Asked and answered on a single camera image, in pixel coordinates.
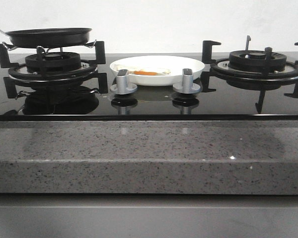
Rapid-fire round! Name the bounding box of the left black gas burner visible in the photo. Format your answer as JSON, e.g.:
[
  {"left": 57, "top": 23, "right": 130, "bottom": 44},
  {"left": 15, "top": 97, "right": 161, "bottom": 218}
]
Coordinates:
[{"left": 25, "top": 52, "right": 81, "bottom": 73}]

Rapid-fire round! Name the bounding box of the black glass cooktop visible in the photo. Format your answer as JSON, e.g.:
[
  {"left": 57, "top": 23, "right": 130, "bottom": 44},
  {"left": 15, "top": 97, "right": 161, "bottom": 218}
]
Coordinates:
[{"left": 0, "top": 64, "right": 298, "bottom": 121}]

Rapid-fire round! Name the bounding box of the left silver stove knob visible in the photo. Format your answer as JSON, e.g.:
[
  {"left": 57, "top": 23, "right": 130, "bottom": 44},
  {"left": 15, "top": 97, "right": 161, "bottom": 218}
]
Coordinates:
[{"left": 110, "top": 69, "right": 138, "bottom": 95}]

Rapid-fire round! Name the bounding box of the silver stove knob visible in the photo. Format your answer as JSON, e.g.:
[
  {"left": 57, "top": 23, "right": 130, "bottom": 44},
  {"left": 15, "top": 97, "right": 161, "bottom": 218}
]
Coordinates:
[
  {"left": 110, "top": 69, "right": 138, "bottom": 95},
  {"left": 173, "top": 68, "right": 201, "bottom": 94}
]

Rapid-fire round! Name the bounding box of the right silver stove knob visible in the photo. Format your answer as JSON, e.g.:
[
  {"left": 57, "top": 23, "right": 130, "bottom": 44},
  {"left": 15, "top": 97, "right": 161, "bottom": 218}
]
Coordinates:
[{"left": 173, "top": 68, "right": 201, "bottom": 94}]

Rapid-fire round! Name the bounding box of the black frying pan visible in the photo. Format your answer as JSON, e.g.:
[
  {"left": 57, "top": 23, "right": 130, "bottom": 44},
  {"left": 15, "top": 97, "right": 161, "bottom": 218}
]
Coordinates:
[{"left": 0, "top": 28, "right": 92, "bottom": 49}]

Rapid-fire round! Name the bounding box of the grey cabinet drawer front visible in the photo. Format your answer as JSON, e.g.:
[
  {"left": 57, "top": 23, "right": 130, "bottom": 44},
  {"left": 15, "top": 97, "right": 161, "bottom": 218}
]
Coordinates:
[{"left": 0, "top": 194, "right": 298, "bottom": 238}]

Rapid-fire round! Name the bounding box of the right black gas burner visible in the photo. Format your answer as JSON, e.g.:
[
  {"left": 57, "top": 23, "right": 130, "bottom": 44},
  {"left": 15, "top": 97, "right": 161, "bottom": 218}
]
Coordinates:
[{"left": 228, "top": 50, "right": 287, "bottom": 72}]

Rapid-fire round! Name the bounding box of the black gas burner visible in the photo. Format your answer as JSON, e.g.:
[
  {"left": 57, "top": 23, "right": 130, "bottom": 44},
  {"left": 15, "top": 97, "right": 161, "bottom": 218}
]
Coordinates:
[
  {"left": 25, "top": 52, "right": 81, "bottom": 73},
  {"left": 228, "top": 50, "right": 287, "bottom": 72}
]

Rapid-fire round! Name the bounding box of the white plate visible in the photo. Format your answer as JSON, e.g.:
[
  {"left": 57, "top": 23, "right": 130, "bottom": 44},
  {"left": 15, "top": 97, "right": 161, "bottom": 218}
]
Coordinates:
[{"left": 110, "top": 56, "right": 205, "bottom": 86}]

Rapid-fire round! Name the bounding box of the fried egg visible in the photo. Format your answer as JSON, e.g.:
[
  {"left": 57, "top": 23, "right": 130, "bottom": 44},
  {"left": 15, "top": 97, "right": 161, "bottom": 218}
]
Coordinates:
[{"left": 113, "top": 64, "right": 171, "bottom": 76}]

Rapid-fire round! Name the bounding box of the left black pan support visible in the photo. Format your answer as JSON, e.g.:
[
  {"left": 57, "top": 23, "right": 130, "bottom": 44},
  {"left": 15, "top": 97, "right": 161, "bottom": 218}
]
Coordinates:
[{"left": 0, "top": 41, "right": 108, "bottom": 99}]

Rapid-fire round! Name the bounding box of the wire pan reducer ring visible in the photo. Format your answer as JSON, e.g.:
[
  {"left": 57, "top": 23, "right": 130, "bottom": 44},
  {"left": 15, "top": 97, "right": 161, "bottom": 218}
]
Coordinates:
[{"left": 2, "top": 39, "right": 98, "bottom": 53}]

